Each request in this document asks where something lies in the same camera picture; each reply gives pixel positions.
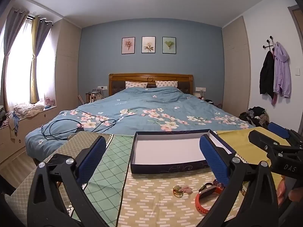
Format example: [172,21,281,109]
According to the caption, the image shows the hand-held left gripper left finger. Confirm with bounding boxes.
[27,136,107,227]

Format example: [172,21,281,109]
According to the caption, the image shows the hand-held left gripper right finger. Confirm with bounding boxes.
[199,134,280,227]

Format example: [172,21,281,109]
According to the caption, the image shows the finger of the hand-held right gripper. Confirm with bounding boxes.
[268,122,303,147]
[248,130,294,158]

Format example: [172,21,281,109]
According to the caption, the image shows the orange smartwatch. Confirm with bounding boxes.
[195,183,224,215]

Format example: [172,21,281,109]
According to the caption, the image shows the dark blue cardboard box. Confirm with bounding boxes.
[130,129,237,174]

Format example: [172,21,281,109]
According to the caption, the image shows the person's right hand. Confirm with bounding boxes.
[276,179,303,207]

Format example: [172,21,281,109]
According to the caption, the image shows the pile of dark clothes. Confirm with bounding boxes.
[239,106,270,127]

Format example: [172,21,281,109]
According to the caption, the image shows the black jacket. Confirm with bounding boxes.
[259,50,275,100]

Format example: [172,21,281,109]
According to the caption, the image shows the bedside table with charger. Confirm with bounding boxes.
[194,92,222,108]

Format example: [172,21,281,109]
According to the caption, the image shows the purple jacket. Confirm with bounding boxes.
[272,42,291,98]

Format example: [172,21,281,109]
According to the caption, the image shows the bedside table with bottles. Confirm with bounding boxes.
[85,87,106,104]

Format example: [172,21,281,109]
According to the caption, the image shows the beige window bench drawers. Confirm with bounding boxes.
[0,104,58,148]

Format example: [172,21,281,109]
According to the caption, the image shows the patchwork patterned tablecloth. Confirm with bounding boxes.
[5,126,303,227]

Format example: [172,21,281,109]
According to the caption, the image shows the small pink fan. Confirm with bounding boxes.
[44,96,56,108]

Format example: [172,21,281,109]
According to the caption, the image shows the beige built-in wardrobe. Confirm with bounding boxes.
[222,16,251,118]
[54,19,82,110]

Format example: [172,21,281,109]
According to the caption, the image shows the bed with blue floral duvet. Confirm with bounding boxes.
[25,86,256,156]

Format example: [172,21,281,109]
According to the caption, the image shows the pile of pale bedding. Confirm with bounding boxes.
[13,104,45,119]

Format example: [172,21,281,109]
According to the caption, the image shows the white dotted pillow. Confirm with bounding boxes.
[125,81,148,89]
[155,80,178,89]

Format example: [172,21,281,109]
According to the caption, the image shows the blue patterned cloth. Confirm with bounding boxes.
[7,112,21,137]

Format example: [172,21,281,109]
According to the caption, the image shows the wooden bed headboard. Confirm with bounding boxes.
[109,73,194,97]

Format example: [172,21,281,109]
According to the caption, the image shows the brown door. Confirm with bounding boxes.
[287,5,303,42]

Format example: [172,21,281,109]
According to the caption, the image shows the framed pink flower picture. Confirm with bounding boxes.
[122,37,135,54]

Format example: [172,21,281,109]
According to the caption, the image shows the grey and yellow curtain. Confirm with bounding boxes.
[0,7,30,106]
[30,15,53,104]

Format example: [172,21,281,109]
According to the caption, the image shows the framed white flower picture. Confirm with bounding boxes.
[142,37,156,54]

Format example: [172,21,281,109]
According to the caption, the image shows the black cable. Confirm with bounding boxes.
[41,118,117,139]

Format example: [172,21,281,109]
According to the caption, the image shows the black wall coat rack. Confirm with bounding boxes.
[262,35,276,52]

